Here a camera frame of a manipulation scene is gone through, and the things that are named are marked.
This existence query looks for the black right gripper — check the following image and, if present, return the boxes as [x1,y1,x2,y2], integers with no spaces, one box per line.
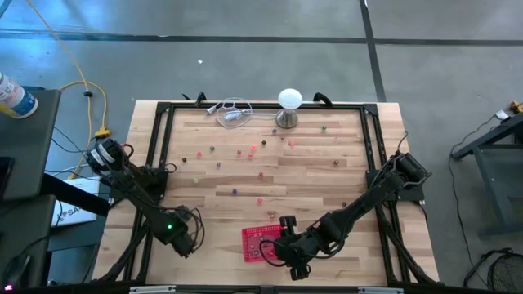
[277,216,318,282]

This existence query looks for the red slotted plastic basket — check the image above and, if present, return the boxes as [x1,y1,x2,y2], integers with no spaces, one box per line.
[241,224,287,263]

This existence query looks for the white printed cardboard box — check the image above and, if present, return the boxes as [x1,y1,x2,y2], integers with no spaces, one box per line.
[51,177,101,228]

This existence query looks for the black metal bar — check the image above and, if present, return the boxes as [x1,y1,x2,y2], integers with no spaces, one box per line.
[40,173,111,217]

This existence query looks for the white globe lamp metal base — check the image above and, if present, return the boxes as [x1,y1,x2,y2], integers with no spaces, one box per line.
[275,87,304,130]

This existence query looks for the dark grey desk top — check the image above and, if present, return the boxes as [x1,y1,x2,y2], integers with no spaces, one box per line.
[0,87,61,201]
[0,194,56,289]

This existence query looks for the black computer mouse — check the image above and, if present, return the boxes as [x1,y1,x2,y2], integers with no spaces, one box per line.
[2,253,32,292]

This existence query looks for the black side table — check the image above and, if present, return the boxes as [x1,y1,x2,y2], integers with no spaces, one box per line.
[450,114,523,238]

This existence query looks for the white bottle blue label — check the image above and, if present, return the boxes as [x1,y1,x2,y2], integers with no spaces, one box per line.
[0,72,39,119]

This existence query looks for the white frame bracket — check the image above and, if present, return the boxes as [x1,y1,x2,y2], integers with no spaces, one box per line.
[358,287,405,294]
[129,285,177,294]

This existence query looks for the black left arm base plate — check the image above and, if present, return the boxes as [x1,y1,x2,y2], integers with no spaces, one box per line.
[109,165,169,201]

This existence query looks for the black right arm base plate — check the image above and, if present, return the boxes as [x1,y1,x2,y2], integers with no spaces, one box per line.
[365,169,426,202]

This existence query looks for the white coiled cable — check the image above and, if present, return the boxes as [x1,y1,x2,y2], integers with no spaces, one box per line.
[206,96,279,130]

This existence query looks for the yellow extension cord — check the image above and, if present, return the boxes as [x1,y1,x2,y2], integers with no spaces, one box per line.
[25,0,112,180]

